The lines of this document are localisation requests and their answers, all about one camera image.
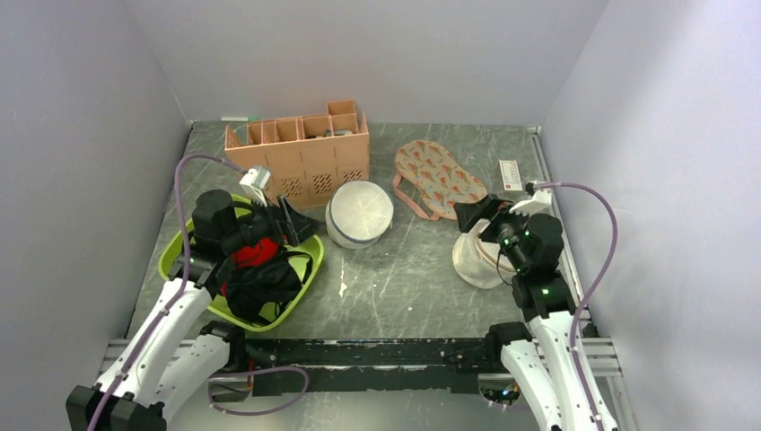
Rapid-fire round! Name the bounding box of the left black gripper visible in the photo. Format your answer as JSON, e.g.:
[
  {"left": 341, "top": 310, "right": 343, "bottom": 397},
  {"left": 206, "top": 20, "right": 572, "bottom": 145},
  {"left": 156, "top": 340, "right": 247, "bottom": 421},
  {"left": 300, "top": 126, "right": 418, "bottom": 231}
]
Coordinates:
[{"left": 223, "top": 190, "right": 326, "bottom": 253}]

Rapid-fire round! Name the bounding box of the green plastic basin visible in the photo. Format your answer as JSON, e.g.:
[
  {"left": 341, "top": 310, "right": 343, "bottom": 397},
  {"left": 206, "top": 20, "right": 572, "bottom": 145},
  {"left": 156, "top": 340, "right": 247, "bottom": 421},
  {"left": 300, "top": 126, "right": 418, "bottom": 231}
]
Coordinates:
[{"left": 158, "top": 232, "right": 325, "bottom": 332}]

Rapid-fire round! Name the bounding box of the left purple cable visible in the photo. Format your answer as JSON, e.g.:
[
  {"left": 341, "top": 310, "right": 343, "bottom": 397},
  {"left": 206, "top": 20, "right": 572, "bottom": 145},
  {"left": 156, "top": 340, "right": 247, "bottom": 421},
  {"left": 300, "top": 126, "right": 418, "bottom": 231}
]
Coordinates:
[{"left": 85, "top": 153, "right": 311, "bottom": 431}]

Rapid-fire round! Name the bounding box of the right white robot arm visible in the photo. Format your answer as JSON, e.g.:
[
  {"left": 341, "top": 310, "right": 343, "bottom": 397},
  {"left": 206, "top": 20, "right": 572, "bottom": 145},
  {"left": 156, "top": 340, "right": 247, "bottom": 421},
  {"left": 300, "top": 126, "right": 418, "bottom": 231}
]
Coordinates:
[{"left": 454, "top": 195, "right": 619, "bottom": 430}]

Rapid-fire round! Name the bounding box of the orange plastic organizer box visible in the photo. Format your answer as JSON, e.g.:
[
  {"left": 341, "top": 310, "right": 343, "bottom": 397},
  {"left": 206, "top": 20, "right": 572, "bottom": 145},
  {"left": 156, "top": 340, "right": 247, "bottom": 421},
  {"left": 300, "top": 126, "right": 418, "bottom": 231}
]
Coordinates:
[{"left": 224, "top": 100, "right": 370, "bottom": 209}]

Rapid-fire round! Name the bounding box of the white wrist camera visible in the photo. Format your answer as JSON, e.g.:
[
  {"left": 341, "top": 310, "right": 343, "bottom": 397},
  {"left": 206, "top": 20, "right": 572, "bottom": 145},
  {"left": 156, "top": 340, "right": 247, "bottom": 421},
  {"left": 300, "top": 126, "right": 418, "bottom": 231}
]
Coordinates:
[
  {"left": 509, "top": 181, "right": 553, "bottom": 216},
  {"left": 239, "top": 165, "right": 271, "bottom": 207}
]

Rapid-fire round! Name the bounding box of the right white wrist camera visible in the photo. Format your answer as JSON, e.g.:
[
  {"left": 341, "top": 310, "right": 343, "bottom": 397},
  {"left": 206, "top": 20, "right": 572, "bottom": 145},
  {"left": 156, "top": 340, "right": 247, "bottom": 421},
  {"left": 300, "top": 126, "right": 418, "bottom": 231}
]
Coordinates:
[{"left": 509, "top": 181, "right": 553, "bottom": 216}]

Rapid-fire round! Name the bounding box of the black garment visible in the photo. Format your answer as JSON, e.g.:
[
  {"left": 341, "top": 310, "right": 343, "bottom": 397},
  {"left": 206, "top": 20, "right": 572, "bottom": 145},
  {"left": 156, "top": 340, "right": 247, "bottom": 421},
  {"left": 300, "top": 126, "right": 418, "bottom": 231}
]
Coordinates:
[{"left": 223, "top": 251, "right": 313, "bottom": 326}]

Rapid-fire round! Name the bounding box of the white round mesh laundry bag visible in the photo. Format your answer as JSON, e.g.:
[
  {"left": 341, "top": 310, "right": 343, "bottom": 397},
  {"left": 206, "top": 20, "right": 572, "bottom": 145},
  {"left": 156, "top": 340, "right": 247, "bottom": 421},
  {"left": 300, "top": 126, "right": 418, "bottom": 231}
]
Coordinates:
[{"left": 325, "top": 180, "right": 394, "bottom": 249}]

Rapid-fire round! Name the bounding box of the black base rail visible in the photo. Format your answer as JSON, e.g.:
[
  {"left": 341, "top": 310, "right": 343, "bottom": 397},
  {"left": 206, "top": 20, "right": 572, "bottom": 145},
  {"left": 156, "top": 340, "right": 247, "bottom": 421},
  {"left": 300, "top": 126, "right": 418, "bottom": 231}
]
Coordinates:
[{"left": 202, "top": 321, "right": 537, "bottom": 397}]

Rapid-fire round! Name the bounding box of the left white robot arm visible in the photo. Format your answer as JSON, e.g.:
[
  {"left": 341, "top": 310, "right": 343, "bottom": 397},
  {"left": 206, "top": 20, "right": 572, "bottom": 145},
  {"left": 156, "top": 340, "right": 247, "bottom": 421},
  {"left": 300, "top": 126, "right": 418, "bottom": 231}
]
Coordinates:
[{"left": 66, "top": 189, "right": 320, "bottom": 430}]

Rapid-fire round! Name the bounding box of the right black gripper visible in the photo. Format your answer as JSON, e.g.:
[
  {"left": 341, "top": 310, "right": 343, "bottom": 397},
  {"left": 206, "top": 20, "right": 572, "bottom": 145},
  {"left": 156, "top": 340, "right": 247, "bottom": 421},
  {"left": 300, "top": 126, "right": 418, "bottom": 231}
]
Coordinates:
[{"left": 454, "top": 193, "right": 537, "bottom": 273}]

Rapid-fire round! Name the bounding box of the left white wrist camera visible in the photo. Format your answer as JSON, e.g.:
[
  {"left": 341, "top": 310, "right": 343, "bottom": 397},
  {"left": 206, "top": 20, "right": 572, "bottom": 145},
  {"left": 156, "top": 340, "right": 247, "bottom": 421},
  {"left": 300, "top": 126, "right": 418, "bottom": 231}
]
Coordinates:
[{"left": 239, "top": 165, "right": 271, "bottom": 207}]

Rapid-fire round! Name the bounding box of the small white red box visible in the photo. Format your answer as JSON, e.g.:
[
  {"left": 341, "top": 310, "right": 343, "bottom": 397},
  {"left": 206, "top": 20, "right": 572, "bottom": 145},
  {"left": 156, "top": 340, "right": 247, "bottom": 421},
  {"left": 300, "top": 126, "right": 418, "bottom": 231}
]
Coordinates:
[{"left": 499, "top": 160, "right": 523, "bottom": 191}]

